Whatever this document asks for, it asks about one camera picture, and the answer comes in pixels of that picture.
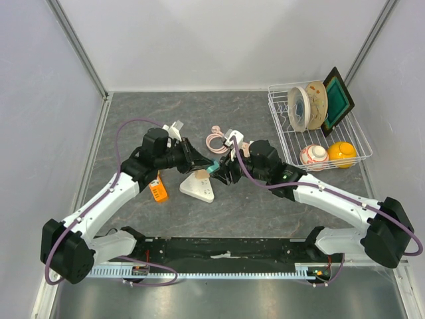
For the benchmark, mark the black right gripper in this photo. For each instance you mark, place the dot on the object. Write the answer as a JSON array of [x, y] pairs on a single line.
[[223, 175]]

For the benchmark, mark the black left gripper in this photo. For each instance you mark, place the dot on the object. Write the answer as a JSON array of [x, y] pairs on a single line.
[[192, 159]]

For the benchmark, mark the teal charger adapter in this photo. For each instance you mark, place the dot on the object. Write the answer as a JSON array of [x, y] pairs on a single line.
[[212, 168]]

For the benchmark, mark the white triangular power strip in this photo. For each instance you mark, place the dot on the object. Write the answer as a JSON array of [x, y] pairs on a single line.
[[198, 188]]

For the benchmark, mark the pink round power strip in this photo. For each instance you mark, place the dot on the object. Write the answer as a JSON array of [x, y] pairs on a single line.
[[245, 149]]

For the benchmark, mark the orange power strip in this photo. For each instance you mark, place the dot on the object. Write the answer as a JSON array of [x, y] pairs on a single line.
[[158, 190]]

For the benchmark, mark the beige cube socket adapter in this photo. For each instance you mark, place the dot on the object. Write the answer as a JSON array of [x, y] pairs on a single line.
[[202, 174]]

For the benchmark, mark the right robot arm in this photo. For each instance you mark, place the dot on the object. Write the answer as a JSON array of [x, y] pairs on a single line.
[[379, 230]]

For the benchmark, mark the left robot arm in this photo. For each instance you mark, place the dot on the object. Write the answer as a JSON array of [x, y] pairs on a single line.
[[71, 248]]

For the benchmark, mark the red white patterned bowl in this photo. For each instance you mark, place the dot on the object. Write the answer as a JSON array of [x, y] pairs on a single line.
[[313, 154]]

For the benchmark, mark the cream plate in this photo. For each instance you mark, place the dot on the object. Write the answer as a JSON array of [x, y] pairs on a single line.
[[299, 110]]

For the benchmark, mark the beige patterned plate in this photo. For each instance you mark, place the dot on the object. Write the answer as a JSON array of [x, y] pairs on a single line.
[[318, 102]]

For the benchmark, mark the yellow bowl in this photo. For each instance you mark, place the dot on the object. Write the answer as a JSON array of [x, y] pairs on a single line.
[[342, 154]]

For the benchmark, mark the green square dish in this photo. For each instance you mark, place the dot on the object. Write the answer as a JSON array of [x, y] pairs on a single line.
[[340, 102]]

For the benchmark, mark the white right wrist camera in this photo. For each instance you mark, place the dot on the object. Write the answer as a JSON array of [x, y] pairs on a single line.
[[233, 140]]

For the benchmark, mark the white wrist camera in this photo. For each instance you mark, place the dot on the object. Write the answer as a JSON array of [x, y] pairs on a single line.
[[174, 130], [233, 140]]

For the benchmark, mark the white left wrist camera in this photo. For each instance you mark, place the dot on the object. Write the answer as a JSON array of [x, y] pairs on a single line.
[[174, 130]]

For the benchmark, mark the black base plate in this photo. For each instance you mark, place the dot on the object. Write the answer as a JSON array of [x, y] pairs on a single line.
[[169, 250]]

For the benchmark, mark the white wire dish rack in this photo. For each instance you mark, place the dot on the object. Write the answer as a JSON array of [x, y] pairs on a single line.
[[292, 142]]

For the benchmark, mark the grey cable duct rail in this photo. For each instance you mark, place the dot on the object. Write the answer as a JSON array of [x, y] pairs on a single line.
[[216, 269]]

